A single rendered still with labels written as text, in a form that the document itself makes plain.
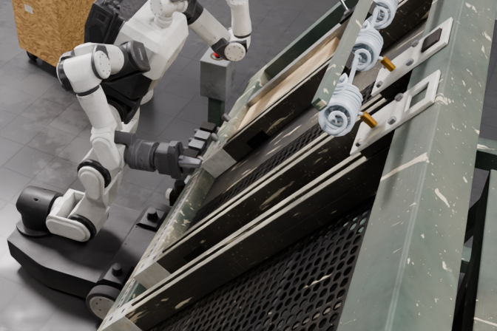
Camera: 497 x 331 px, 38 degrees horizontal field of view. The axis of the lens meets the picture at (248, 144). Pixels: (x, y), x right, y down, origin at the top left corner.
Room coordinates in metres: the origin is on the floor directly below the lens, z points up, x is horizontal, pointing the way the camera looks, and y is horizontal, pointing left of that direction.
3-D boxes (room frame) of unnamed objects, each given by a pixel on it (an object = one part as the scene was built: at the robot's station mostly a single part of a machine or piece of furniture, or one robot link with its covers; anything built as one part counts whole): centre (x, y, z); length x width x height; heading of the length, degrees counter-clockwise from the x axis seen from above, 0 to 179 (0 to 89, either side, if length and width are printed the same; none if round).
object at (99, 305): (1.91, 0.53, 0.10); 0.20 x 0.05 x 0.20; 74
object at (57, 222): (2.24, 0.72, 0.28); 0.21 x 0.20 x 0.13; 74
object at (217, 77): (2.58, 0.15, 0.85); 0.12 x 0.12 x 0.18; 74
